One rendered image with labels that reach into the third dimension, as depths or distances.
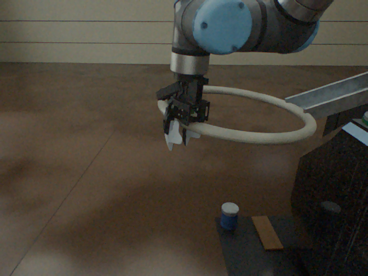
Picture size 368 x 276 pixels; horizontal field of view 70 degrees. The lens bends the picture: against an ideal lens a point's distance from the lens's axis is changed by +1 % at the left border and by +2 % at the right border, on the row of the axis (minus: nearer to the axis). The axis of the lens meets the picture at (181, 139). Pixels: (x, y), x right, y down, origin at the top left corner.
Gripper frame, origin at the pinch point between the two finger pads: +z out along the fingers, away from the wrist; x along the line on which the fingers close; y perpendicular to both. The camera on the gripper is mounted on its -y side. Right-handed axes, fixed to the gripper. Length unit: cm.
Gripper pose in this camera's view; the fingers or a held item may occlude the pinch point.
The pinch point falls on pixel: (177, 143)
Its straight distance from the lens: 72.9
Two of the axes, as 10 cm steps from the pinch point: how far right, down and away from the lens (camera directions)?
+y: 6.5, 3.9, -6.6
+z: -0.8, 8.9, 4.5
